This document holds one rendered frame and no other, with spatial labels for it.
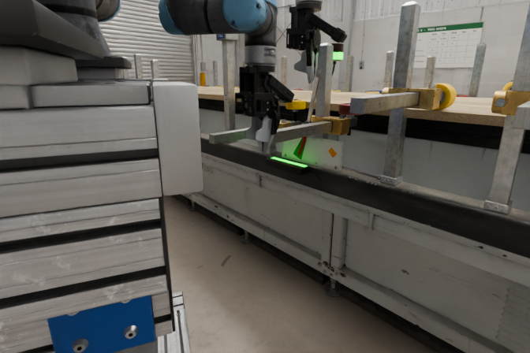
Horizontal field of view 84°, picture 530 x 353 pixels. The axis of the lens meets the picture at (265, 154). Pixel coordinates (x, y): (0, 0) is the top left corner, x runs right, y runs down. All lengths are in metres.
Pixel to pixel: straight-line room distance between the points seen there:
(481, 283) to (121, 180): 1.15
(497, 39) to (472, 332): 7.14
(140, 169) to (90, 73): 0.51
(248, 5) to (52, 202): 0.46
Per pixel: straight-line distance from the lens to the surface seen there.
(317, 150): 1.02
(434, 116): 1.02
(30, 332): 0.39
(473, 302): 1.29
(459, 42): 8.11
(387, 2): 8.67
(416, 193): 0.88
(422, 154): 1.10
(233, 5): 0.60
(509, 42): 8.05
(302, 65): 0.90
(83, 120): 0.25
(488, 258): 0.95
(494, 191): 0.85
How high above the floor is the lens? 1.00
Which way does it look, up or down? 15 degrees down
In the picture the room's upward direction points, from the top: straight up
